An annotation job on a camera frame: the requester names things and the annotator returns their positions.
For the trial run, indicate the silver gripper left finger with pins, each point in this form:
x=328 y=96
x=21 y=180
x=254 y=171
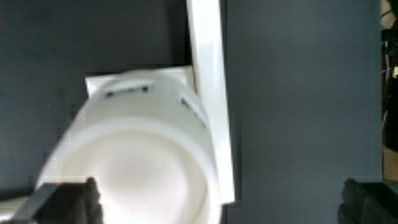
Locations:
x=62 y=204

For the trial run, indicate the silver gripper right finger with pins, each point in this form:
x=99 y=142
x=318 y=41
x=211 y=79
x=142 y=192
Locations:
x=369 y=203

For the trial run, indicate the white lamp shade cone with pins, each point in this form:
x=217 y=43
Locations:
x=137 y=146

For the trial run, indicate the white front fence wall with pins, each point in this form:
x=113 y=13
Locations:
x=208 y=66

